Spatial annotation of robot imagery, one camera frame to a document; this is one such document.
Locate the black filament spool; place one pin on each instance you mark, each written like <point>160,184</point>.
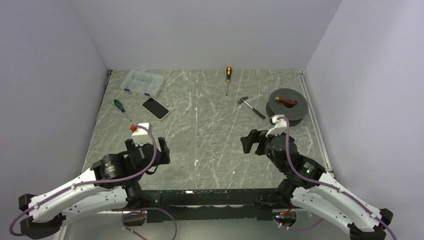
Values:
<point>294,113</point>

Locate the black base frame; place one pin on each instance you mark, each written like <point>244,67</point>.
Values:
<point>209,204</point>

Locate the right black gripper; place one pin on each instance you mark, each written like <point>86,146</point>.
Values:
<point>247,141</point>

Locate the green handled screwdriver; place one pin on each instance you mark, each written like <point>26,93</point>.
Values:
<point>119,105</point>

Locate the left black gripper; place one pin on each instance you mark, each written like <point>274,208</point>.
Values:
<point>131,145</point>

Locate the phone in beige case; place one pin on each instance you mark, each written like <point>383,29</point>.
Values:
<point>155,108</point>

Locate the clear plastic screw box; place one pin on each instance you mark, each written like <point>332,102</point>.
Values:
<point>141,82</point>

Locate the orange black screwdriver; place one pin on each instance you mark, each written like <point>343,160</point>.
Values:
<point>228,79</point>

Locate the small black handled hammer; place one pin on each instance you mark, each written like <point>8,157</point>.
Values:
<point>243,101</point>

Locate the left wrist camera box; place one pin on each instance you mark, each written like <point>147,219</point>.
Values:
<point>140,133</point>

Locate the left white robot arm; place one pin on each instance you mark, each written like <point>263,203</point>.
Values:
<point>111,183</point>

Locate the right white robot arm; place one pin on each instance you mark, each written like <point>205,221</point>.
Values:
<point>309,186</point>

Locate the brown red tool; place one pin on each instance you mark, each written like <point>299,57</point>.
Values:
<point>288,103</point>

